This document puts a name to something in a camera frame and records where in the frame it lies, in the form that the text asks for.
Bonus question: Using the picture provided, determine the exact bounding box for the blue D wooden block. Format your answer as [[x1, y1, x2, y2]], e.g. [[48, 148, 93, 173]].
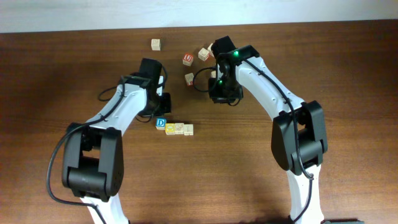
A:
[[155, 118, 167, 130]]

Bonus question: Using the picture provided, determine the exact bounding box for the yellow O wooden block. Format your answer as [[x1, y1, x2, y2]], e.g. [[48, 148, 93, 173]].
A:
[[165, 123, 175, 135]]

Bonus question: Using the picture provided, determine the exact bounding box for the elephant picture wooden block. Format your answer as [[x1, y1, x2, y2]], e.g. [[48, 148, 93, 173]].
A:
[[175, 123, 184, 135]]

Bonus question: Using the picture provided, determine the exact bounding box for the letter I wooden block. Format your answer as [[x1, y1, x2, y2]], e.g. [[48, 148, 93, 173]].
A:
[[183, 124, 194, 136]]

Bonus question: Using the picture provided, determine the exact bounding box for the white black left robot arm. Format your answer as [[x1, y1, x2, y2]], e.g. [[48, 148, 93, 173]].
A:
[[62, 58, 171, 223]]

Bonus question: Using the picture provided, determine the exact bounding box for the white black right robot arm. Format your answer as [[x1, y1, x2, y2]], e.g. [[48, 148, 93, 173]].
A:
[[208, 36, 328, 223]]

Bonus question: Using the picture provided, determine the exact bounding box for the wooden block red side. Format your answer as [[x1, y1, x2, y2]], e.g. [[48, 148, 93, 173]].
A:
[[207, 43, 214, 57]]

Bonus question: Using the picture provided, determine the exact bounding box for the wooden block red front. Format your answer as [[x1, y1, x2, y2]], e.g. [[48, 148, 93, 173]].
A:
[[184, 73, 194, 86]]

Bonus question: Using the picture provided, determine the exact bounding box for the wooden block beside U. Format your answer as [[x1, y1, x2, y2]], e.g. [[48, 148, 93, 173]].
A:
[[198, 48, 210, 62]]

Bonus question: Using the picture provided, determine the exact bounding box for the red U wooden block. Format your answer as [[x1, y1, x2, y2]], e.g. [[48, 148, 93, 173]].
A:
[[182, 54, 194, 67]]

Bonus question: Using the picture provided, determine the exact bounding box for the plain wooden block far left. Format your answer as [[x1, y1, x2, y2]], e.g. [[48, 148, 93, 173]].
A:
[[151, 39, 161, 51]]

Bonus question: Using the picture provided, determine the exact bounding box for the black right camera cable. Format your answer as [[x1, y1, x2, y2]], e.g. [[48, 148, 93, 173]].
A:
[[192, 66, 243, 107]]

